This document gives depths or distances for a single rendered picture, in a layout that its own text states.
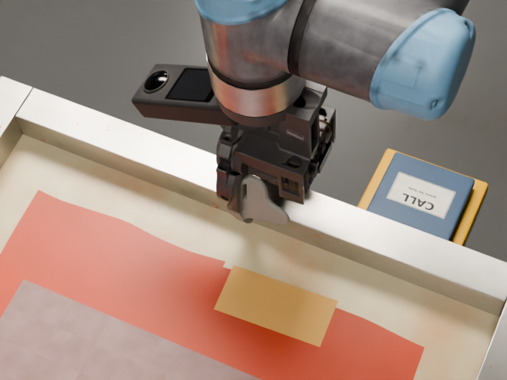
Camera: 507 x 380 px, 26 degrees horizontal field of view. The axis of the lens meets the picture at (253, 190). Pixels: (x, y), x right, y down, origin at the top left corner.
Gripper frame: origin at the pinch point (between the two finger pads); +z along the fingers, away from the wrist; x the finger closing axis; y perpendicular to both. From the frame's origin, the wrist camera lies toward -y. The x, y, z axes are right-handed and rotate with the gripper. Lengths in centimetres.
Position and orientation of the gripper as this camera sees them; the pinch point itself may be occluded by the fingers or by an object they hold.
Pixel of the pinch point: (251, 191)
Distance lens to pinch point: 104.6
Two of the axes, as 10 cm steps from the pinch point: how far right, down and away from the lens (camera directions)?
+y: 9.1, 3.4, -2.5
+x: 4.2, -8.1, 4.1
